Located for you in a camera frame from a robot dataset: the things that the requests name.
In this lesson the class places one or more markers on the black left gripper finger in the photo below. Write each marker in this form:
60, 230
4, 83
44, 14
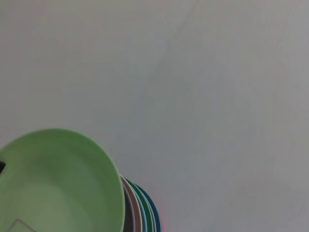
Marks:
2, 167

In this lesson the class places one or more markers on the light green plate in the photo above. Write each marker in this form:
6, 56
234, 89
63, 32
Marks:
60, 181

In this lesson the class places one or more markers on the lilac purple plate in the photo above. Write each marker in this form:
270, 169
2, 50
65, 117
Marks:
129, 217

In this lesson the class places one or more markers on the tan beige plate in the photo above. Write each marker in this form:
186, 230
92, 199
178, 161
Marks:
137, 212

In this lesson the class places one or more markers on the light blue plate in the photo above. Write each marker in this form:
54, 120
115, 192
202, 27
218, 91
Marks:
144, 222

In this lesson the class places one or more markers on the dark green plate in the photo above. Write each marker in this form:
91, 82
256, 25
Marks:
148, 217

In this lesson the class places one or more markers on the teal blue plate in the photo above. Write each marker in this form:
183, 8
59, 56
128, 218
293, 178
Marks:
157, 217

